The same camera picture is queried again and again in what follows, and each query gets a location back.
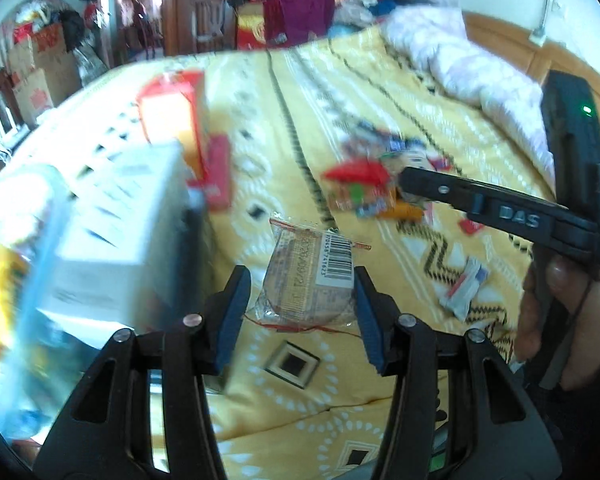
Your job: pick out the wooden headboard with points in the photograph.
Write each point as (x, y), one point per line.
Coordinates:
(520, 50)

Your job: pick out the cardboard box with red print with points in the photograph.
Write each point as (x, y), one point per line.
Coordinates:
(50, 55)
(32, 95)

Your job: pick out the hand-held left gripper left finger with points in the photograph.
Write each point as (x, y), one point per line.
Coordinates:
(232, 312)

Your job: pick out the round cake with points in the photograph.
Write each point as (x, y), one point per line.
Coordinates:
(305, 280)

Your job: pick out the pile of snack packets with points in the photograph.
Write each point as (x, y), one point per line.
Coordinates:
(365, 185)

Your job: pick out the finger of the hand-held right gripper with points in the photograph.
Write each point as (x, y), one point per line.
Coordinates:
(445, 191)

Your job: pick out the yellow patterned bedsheet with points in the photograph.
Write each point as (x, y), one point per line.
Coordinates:
(290, 125)

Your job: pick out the pink white quilt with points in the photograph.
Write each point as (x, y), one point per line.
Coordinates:
(460, 60)

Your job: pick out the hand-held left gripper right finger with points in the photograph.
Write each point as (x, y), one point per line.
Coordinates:
(367, 320)

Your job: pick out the wooden chair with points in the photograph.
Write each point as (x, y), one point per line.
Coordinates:
(212, 15)

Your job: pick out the small red snack packet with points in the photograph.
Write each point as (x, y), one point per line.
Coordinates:
(471, 226)

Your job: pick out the magenta garment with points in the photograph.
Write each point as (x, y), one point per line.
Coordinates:
(300, 5)

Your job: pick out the white blue snack packet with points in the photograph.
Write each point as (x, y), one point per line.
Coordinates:
(462, 287)

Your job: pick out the white carton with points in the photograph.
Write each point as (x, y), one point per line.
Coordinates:
(125, 230)

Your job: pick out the red yellow printed box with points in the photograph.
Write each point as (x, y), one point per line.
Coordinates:
(250, 25)

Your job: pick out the flat red box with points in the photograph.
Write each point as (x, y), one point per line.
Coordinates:
(217, 172)

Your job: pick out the red and orange carton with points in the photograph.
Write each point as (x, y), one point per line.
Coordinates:
(172, 110)

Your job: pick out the person's right hand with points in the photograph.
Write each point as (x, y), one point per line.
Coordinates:
(595, 325)

